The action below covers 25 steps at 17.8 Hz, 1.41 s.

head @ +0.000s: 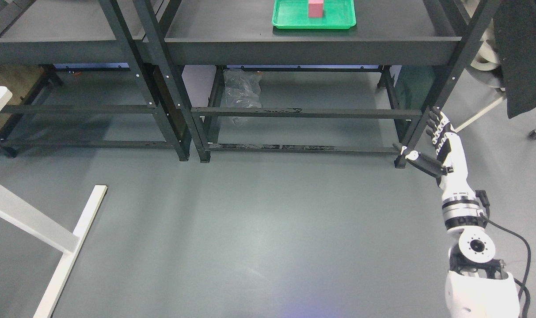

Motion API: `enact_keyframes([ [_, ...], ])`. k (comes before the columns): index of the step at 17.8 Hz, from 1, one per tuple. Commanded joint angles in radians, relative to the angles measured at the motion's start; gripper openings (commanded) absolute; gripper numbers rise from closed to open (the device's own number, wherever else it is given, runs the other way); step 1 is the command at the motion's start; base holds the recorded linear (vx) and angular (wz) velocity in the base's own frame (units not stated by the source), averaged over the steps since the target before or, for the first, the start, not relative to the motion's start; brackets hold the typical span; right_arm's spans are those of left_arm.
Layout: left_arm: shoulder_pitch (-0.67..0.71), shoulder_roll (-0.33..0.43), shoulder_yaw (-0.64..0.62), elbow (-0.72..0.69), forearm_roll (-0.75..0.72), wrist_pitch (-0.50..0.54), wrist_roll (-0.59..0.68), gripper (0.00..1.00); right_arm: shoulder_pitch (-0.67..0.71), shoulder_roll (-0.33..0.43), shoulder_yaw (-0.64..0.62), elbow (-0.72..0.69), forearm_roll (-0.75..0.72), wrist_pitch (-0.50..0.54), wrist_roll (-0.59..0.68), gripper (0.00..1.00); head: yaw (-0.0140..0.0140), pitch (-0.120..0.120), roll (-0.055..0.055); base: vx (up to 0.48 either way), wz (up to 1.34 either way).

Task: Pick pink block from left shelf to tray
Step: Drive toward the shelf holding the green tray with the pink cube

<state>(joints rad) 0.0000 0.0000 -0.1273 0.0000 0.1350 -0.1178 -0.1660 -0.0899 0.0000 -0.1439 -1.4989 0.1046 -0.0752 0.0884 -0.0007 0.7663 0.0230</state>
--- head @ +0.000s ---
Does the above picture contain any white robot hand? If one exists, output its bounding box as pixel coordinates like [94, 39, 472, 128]
[393, 106, 475, 201]

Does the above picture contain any black metal shelf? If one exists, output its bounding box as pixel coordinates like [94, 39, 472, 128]
[0, 0, 192, 161]
[133, 0, 501, 163]

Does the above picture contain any green tray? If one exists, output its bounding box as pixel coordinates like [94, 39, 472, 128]
[272, 0, 357, 30]

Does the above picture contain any black metal shelf right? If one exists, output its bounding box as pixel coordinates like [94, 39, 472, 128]
[133, 0, 501, 163]

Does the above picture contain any clear plastic bag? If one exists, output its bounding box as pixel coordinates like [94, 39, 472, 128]
[224, 68, 262, 107]

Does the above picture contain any white table leg frame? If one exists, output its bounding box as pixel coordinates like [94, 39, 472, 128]
[0, 86, 108, 318]

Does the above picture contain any white robot forearm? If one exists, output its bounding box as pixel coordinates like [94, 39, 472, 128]
[443, 190, 521, 318]

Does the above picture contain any pink block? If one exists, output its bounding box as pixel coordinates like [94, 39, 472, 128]
[308, 0, 324, 19]

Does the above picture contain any dark hanging coat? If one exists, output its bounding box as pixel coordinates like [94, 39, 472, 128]
[493, 0, 536, 119]

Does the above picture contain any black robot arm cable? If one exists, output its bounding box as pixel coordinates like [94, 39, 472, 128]
[475, 190, 532, 318]

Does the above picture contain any black metal shelf left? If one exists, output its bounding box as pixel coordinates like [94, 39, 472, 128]
[0, 0, 192, 161]

